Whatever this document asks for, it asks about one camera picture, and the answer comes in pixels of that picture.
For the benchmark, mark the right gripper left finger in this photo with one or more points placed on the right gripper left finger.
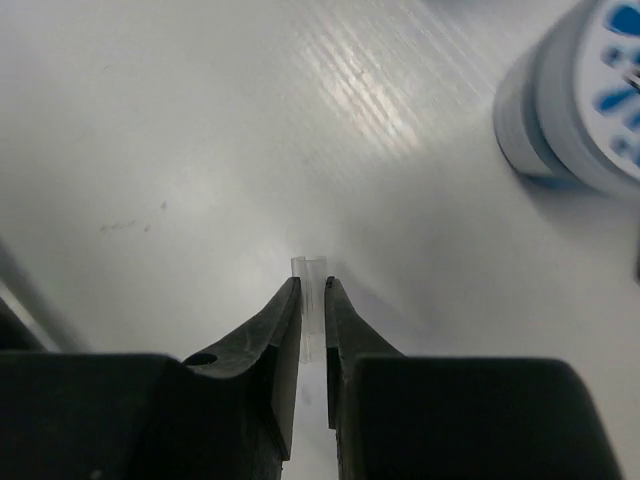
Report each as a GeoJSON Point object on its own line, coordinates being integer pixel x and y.
{"type": "Point", "coordinates": [265, 351]}

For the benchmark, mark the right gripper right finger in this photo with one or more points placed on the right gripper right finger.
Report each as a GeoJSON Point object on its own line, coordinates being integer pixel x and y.
{"type": "Point", "coordinates": [348, 338]}

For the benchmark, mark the clear blue pen cap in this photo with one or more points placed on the clear blue pen cap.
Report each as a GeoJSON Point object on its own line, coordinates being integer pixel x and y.
{"type": "Point", "coordinates": [312, 273]}

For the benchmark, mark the blue paint jar left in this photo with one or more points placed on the blue paint jar left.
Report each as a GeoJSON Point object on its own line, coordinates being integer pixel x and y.
{"type": "Point", "coordinates": [567, 112]}

